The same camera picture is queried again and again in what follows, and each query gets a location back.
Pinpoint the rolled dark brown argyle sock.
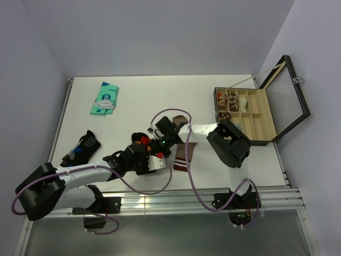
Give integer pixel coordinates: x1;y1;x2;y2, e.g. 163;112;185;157
219;112;231;122

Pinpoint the rolled brown beige argyle sock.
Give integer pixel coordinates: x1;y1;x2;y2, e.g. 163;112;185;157
228;92;239;112

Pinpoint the black compartment box with lid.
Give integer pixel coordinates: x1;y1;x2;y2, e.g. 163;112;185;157
214;55;311;146

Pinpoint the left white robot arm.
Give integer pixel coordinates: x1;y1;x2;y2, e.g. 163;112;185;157
11;142;165;221

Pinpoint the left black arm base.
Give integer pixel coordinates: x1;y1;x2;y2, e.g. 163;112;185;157
72;197;121;235

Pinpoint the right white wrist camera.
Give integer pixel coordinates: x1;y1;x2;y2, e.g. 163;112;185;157
147;127;164;139

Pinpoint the brown sock with striped cuff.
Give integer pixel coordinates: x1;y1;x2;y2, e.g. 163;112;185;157
173;115;196;172

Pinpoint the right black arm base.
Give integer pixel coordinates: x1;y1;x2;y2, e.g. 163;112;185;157
211;192;262;228

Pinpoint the black blue grey sock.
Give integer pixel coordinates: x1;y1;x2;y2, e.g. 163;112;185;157
60;130;101;167

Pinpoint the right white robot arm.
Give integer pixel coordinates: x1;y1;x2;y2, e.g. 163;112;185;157
150;116;252;208

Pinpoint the rolled light blue sock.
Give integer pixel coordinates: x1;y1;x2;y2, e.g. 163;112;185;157
233;123;243;131

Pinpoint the mint green sock pair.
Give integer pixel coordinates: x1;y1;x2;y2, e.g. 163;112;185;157
90;82;119;115

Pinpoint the rolled orange beige argyle sock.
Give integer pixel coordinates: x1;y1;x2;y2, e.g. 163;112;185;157
217;92;228;111

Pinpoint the rolled white sock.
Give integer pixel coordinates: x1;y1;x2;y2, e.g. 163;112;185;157
239;98;248;113

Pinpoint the black red yellow argyle sock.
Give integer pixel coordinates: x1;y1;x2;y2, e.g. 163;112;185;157
131;132;151;154

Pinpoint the aluminium table edge rail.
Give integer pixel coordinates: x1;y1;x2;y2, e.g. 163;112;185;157
25;188;306;219

